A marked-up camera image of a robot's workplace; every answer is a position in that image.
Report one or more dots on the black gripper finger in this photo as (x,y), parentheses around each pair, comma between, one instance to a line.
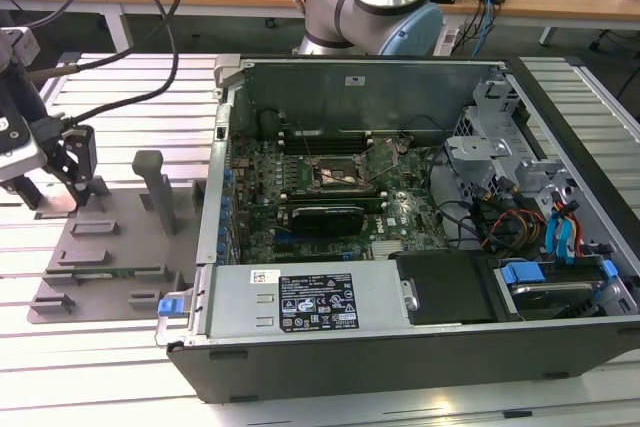
(82,157)
(25,192)

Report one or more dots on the thin metal locking lever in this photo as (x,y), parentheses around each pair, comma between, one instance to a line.
(305,139)

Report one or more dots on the CPU socket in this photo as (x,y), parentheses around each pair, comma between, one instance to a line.
(330,179)

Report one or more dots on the grey parts rack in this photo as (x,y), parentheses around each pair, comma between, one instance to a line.
(125,247)

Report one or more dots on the green RAM stick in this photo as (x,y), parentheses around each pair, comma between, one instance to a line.
(107,273)

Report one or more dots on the blue case latch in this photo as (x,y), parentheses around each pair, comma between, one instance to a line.
(168,308)

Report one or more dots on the grey power supply unit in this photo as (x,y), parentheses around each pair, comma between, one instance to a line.
(240,297)

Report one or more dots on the blue expansion slot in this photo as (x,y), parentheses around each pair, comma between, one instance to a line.
(282,237)

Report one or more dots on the black graphics card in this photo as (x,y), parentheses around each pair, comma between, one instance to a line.
(325,221)

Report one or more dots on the black power supply label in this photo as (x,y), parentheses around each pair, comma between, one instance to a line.
(317,302)

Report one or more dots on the round coin battery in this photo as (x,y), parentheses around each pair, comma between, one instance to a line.
(400,147)

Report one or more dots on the small silver heatsink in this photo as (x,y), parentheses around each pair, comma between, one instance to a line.
(387,247)

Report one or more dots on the green motherboard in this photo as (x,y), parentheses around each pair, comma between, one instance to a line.
(415,207)

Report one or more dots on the black and grey PC case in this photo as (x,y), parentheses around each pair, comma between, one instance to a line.
(400,362)

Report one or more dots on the white power strip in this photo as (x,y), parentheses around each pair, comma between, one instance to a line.
(446,42)

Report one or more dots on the black plastic shroud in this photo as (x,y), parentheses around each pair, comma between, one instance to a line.
(440,292)

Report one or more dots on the metal drive cage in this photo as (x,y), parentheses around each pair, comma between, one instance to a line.
(477,148)

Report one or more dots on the hard disk in blue carrier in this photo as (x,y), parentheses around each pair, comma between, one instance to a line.
(550,294)

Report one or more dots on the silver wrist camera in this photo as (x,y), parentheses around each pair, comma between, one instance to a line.
(15,167)

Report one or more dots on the grey wrist camera block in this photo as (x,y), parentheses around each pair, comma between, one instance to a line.
(22,47)

